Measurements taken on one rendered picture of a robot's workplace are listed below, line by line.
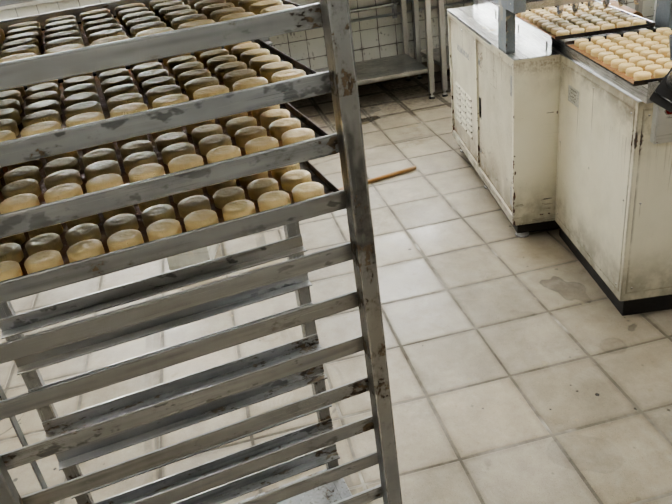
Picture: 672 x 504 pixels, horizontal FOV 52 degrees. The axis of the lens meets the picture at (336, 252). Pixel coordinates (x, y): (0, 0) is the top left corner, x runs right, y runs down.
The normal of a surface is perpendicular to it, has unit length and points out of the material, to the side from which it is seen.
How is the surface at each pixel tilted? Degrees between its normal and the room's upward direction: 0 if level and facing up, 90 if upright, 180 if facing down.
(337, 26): 90
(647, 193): 90
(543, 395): 0
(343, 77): 90
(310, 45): 90
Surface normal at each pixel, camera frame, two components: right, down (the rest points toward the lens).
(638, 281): 0.07, 0.48
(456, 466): -0.12, -0.87
